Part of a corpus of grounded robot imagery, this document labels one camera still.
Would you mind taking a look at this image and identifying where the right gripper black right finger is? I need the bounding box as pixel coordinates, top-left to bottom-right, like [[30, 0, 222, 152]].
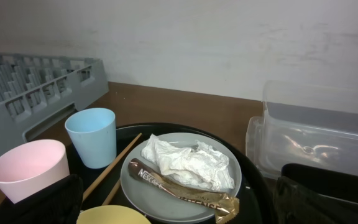
[[273, 177, 358, 224]]

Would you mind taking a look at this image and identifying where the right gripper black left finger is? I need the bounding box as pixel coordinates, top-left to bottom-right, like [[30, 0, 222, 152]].
[[0, 174, 83, 224]]

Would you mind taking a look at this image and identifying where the wooden chopstick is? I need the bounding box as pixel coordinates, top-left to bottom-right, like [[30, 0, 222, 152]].
[[102, 179, 121, 206], [83, 133, 142, 201]]

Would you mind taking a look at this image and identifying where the pink plastic cup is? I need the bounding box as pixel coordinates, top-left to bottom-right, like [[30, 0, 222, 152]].
[[0, 139, 70, 203]]

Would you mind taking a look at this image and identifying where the yellow plastic bowl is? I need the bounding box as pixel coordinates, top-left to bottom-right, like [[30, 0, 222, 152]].
[[76, 205, 151, 224]]

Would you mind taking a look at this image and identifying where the brown Nescafe sachet wrapper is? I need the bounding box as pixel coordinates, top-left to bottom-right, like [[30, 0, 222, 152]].
[[128, 159, 240, 223]]

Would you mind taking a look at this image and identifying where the light blue plastic cup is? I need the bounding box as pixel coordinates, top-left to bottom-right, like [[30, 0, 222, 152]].
[[65, 108, 117, 169]]

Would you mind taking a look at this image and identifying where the grey round plate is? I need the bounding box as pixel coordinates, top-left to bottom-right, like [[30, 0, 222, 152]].
[[121, 133, 244, 223]]

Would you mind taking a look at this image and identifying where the white tissue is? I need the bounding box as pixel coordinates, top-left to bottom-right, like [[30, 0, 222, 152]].
[[141, 135, 235, 191]]

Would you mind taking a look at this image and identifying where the grey dishwasher rack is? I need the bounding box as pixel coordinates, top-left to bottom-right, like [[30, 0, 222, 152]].
[[0, 53, 109, 156]]

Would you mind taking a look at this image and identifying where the black rectangular tray bin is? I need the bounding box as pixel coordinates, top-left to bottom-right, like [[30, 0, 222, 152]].
[[281, 164, 358, 203]]

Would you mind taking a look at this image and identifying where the round black tray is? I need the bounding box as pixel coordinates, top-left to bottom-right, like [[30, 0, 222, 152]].
[[67, 123, 278, 223]]

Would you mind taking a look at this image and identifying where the clear plastic bin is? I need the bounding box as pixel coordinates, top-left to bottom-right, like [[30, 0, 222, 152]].
[[246, 81, 358, 179]]

